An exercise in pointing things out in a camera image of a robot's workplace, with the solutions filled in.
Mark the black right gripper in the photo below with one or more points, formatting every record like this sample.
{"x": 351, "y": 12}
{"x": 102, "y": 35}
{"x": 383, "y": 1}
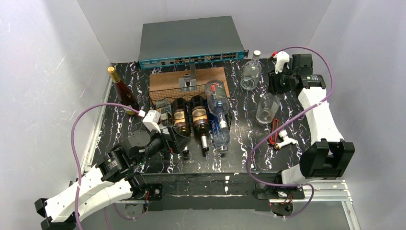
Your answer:
{"x": 279, "y": 80}

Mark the amber wine bottle gold cap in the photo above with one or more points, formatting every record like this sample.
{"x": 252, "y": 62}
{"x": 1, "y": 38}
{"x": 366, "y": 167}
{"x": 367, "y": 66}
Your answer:
{"x": 124, "y": 94}

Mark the white plastic faucet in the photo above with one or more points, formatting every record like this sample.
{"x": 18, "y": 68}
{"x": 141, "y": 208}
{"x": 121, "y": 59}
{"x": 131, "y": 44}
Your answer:
{"x": 285, "y": 140}

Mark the dark bottle with black cap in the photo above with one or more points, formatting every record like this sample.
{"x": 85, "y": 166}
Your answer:
{"x": 200, "y": 120}

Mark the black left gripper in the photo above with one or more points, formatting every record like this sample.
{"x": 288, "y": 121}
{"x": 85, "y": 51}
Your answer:
{"x": 173, "y": 139}

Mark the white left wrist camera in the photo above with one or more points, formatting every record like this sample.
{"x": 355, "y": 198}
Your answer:
{"x": 150, "y": 119}

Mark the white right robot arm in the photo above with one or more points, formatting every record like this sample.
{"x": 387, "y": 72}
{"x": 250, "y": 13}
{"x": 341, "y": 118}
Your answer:
{"x": 329, "y": 154}

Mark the clear embossed bottle in rack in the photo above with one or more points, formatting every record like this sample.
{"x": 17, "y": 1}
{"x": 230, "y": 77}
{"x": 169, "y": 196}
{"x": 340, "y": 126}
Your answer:
{"x": 165, "y": 108}

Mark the black wire wine rack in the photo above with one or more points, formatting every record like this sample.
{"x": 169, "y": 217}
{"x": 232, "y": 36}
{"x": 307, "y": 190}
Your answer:
{"x": 172, "y": 94}

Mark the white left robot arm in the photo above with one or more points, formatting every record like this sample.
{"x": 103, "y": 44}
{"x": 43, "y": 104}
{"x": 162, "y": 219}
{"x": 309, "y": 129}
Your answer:
{"x": 113, "y": 179}

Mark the clear bottle with white cap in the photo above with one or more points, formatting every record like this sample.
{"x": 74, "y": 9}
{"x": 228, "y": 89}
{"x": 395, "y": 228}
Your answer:
{"x": 251, "y": 72}

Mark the dark green wine bottle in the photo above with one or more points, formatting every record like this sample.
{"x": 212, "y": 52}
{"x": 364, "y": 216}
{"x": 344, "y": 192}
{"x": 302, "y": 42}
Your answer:
{"x": 181, "y": 117}

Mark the clear bottle with cork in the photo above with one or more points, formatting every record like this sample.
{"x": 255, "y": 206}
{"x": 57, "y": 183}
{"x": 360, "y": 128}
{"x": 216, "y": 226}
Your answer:
{"x": 267, "y": 108}

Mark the wooden board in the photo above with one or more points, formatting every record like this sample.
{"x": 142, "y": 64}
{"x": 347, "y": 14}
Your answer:
{"x": 170, "y": 80}

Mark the grey network switch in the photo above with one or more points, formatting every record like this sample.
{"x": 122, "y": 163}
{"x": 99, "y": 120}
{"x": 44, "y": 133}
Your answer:
{"x": 190, "y": 41}

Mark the grey metal bracket post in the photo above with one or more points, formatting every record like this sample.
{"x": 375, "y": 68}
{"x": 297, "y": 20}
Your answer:
{"x": 188, "y": 82}

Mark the red black utility knife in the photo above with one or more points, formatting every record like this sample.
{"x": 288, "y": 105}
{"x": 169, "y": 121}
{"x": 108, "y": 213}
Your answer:
{"x": 273, "y": 139}

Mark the clear bottle with dark label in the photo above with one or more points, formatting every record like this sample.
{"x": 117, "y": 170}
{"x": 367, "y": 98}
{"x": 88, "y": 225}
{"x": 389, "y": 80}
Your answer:
{"x": 218, "y": 102}

